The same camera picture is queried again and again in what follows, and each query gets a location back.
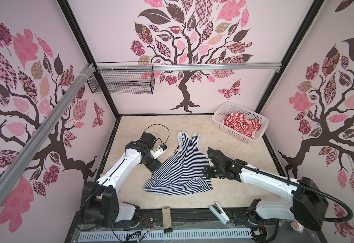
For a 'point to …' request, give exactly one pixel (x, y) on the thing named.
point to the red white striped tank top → (237, 121)
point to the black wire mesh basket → (124, 81)
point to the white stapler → (219, 212)
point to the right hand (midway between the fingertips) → (203, 170)
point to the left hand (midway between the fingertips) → (152, 164)
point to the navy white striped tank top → (183, 172)
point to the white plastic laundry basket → (228, 107)
